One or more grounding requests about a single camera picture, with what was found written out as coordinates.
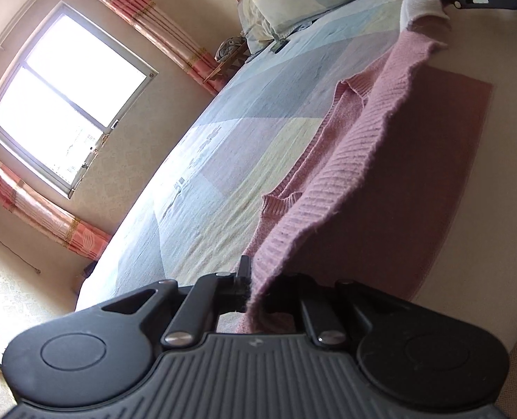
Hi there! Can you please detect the pink and white knit sweater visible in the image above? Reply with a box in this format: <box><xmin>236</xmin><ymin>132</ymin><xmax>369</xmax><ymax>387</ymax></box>
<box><xmin>239</xmin><ymin>0</ymin><xmax>517</xmax><ymax>347</ymax></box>

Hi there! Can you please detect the left orange curtain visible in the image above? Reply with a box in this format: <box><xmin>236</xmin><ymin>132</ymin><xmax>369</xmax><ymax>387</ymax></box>
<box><xmin>0</xmin><ymin>161</ymin><xmax>111</xmax><ymax>260</ymax></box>

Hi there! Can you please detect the orange curtain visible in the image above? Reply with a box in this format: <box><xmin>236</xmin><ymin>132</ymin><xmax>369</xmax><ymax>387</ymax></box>
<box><xmin>0</xmin><ymin>161</ymin><xmax>111</xmax><ymax>260</ymax></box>
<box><xmin>98</xmin><ymin>0</ymin><xmax>225</xmax><ymax>96</ymax></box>

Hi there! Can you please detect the small dark object on bed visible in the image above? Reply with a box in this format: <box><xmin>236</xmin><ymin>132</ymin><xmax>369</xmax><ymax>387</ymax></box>
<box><xmin>271</xmin><ymin>39</ymin><xmax>289</xmax><ymax>54</ymax></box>

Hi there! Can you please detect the far patchwork pillow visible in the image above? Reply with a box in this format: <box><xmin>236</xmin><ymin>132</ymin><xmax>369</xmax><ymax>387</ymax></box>
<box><xmin>238</xmin><ymin>0</ymin><xmax>275</xmax><ymax>55</ymax></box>

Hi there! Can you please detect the patchwork pastel bed sheet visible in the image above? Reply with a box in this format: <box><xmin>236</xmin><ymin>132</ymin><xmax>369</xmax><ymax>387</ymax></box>
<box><xmin>77</xmin><ymin>0</ymin><xmax>402</xmax><ymax>309</ymax></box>

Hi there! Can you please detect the wooden nightstand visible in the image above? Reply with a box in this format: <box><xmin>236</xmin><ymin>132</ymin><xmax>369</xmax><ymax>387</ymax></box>
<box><xmin>203</xmin><ymin>44</ymin><xmax>250</xmax><ymax>93</ymax></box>

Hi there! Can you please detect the right orange curtain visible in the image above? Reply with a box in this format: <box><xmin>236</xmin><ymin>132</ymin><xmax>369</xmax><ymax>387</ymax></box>
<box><xmin>98</xmin><ymin>0</ymin><xmax>225</xmax><ymax>96</ymax></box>

